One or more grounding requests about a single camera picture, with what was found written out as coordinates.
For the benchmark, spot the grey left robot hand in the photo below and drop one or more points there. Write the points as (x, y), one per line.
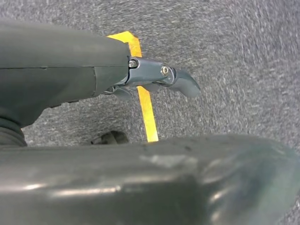
(58, 62)

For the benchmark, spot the yellow floor tape frame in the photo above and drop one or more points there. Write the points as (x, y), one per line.
(148, 115)

